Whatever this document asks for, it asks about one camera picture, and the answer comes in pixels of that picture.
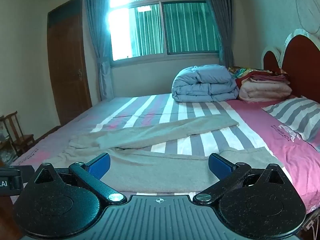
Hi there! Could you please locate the blue-grey curtain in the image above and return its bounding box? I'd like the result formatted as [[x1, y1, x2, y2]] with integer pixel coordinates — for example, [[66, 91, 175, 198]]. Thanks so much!
[[202, 0, 235, 67], [85, 0, 115, 99]]

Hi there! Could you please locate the beige towel blanket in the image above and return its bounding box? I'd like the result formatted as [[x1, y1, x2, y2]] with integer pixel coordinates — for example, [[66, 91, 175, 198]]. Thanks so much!
[[60, 117, 284, 193]]

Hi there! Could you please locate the white wall cable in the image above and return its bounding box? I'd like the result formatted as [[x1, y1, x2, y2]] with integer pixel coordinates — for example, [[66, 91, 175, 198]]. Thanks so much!
[[292, 0, 320, 34]]

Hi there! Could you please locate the red and white headboard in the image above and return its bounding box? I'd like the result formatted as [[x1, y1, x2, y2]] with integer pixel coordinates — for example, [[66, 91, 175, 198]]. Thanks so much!
[[261, 29, 320, 100]]

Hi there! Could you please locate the grey striped pillow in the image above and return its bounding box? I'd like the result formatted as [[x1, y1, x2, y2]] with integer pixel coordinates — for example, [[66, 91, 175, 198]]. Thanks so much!
[[262, 97, 320, 153]]

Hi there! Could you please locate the striped pink bed sheet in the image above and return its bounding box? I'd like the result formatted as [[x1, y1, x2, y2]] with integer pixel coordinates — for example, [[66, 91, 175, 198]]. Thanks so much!
[[10, 92, 320, 215]]

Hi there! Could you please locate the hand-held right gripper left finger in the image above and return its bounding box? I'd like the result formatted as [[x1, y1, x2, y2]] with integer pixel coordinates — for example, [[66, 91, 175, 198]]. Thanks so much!
[[32, 152, 127, 205]]

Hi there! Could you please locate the small wooden chair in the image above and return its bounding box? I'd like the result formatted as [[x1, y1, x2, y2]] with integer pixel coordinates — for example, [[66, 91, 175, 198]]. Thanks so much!
[[0, 111, 35, 157]]

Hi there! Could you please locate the colourful red blanket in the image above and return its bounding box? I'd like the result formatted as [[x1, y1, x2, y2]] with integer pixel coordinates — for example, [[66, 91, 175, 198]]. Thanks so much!
[[228, 66, 290, 88]]

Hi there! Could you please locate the brown wooden door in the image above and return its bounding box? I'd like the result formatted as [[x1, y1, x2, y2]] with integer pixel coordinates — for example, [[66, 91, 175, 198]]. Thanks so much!
[[47, 0, 92, 127]]

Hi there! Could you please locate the folded pink blanket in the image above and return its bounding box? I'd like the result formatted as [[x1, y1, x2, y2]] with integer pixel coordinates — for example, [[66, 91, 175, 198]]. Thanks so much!
[[239, 74, 293, 102]]

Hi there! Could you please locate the white plug cable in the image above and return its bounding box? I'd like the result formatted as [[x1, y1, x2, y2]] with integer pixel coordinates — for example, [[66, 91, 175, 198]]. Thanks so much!
[[303, 214, 317, 232]]

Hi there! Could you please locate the folded blue duvet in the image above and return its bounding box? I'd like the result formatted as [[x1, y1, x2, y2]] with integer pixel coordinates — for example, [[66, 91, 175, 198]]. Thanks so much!
[[171, 64, 240, 103]]

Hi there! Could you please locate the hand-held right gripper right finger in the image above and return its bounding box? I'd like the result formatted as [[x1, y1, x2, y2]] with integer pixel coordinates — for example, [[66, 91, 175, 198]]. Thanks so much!
[[193, 153, 288, 205]]

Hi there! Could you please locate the window with green bars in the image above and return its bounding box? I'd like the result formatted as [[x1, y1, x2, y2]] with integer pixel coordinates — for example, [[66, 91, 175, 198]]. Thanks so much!
[[109, 0, 222, 62]]

